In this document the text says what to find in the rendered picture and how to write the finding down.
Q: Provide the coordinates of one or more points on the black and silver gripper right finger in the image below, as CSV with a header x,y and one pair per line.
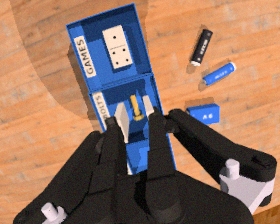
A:
x,y
245,173

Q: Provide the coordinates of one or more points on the blue three-compartment bin rack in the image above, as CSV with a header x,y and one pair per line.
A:
x,y
105,102

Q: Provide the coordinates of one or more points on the white domino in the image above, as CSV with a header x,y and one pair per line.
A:
x,y
117,46

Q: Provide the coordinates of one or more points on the gold bolt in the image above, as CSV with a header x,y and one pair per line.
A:
x,y
138,115

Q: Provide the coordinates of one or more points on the blue aa battery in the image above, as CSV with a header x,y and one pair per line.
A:
x,y
219,73

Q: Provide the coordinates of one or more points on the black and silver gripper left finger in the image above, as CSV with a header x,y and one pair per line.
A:
x,y
71,185

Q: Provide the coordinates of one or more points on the blue nine-volt battery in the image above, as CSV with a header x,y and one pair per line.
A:
x,y
208,113

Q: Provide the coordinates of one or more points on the black aa battery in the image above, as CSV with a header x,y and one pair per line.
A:
x,y
201,47

